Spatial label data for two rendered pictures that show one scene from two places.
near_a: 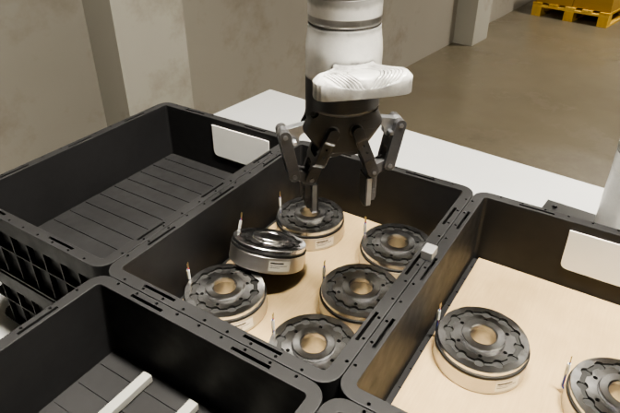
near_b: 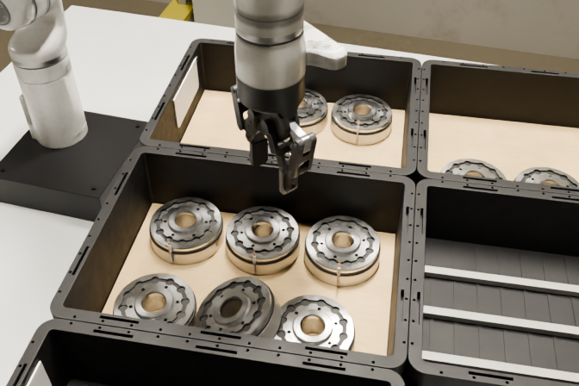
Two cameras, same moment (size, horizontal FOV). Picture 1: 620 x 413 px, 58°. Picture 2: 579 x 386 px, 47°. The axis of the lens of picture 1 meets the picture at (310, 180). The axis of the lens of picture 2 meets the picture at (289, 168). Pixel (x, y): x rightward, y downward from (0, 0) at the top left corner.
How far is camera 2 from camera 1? 94 cm
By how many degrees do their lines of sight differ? 85
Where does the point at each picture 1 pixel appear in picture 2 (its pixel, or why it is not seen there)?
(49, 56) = not seen: outside the picture
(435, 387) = not seen: hidden behind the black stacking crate
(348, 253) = (187, 275)
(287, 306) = (287, 295)
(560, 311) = (213, 140)
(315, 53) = (302, 55)
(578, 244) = (177, 103)
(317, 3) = (301, 15)
